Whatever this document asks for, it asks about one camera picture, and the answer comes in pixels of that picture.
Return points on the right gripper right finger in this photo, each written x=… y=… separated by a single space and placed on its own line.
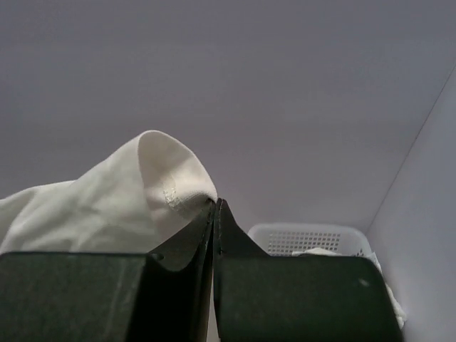
x=258 y=297

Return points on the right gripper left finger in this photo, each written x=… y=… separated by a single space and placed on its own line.
x=160 y=295

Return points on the plain white t shirt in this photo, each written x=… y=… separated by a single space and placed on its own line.
x=399 y=312

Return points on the white and green t shirt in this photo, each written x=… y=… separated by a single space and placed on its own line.
x=146 y=191

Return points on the white plastic basket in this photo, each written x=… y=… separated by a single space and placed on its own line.
x=281 y=239

